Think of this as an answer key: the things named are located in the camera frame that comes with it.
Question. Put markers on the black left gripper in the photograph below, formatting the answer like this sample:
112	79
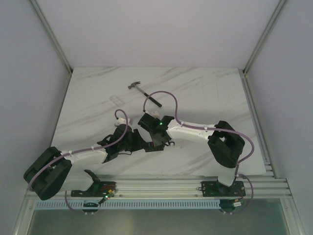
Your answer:
141	141

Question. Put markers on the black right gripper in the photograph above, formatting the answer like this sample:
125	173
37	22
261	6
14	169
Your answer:
158	142

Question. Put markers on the black fuse box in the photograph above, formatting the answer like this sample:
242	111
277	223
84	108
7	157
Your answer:
152	148

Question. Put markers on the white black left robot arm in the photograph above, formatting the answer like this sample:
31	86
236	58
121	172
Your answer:
55	170

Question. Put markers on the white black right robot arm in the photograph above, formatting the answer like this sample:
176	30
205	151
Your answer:
149	122

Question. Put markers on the clear plastic fuse box cover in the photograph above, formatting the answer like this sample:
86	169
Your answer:
117	101

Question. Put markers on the claw hammer black handle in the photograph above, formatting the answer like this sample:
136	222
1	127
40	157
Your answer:
135	85

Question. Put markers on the aluminium front rail base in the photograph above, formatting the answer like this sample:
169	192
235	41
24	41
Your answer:
187	187

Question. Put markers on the white slotted cable duct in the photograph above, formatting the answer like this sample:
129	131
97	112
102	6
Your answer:
159	204

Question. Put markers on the aluminium frame rail right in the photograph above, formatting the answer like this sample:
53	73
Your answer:
265	35

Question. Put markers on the aluminium frame post left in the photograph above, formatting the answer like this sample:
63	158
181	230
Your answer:
50	34

